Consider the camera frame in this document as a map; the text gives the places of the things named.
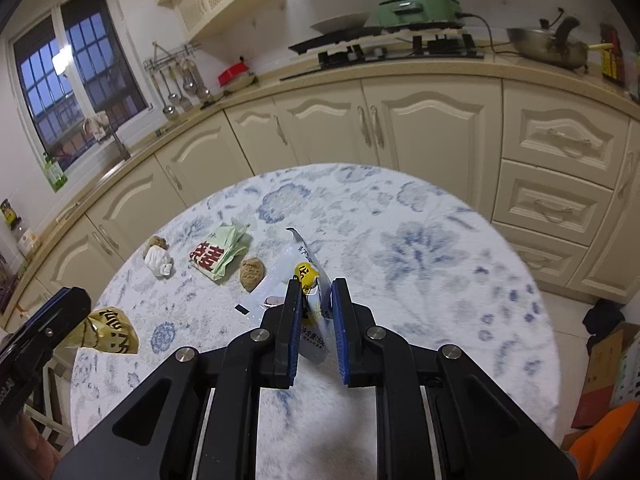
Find green bottle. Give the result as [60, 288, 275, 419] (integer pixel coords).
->
[42, 152, 68, 192]

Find brown cardboard box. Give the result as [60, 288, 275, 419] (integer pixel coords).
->
[570, 322, 640, 431]

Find white packet with yellow logo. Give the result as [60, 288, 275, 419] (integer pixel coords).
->
[235, 227, 333, 366]

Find orange cloth bag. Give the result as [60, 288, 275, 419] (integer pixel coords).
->
[570, 400, 640, 480]

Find cream base kitchen cabinets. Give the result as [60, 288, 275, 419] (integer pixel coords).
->
[0, 50, 640, 341]

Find cream cabinet drawer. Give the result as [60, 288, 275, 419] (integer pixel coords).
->
[497, 160, 617, 248]
[492, 222, 591, 291]
[502, 82, 630, 173]

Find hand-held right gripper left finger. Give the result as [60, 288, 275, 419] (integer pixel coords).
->
[50, 280, 305, 480]

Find green white packet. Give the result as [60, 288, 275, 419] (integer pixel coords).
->
[189, 220, 252, 285]

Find black griddle pan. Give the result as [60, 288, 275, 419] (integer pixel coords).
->
[288, 27, 386, 55]

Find person's left hand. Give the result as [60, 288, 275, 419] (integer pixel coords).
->
[15, 410, 63, 471]

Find steel wok with lid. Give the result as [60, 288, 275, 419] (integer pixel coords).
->
[506, 7, 613, 72]

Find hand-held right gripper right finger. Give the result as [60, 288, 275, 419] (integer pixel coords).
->
[330, 277, 571, 480]

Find white plastic jar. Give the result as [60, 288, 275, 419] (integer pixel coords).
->
[15, 217, 41, 256]

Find steel faucet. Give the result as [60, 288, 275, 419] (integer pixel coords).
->
[107, 127, 132, 161]

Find barred kitchen window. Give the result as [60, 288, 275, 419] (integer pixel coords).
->
[7, 0, 151, 161]

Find metal utensil rack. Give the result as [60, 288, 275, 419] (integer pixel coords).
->
[144, 40, 201, 73]

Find blue floral tablecloth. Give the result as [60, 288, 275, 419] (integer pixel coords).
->
[70, 162, 560, 480]

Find beige shallow dish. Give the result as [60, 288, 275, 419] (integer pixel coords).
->
[222, 74, 258, 92]

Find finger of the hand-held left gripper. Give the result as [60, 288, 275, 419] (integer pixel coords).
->
[0, 287, 73, 343]
[0, 287, 93, 361]

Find white crumpled bag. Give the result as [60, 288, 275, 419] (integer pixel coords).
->
[144, 245, 174, 278]

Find steel spatula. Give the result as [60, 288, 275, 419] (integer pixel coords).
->
[176, 65, 193, 111]

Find black bag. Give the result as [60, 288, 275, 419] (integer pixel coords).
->
[582, 299, 626, 346]

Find black gas stove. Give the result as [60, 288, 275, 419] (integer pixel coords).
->
[279, 35, 486, 82]

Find yellow wrapper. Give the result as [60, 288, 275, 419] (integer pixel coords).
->
[64, 306, 139, 356]

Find green electric pot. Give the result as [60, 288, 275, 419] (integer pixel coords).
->
[365, 0, 463, 28]

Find steel ladle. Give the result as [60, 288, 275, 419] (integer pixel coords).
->
[160, 67, 176, 117]
[195, 60, 211, 102]

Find cream lattice wall cabinet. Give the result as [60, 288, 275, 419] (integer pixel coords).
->
[175, 0, 287, 43]

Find grey shallow bowl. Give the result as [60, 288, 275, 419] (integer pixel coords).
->
[310, 14, 371, 35]

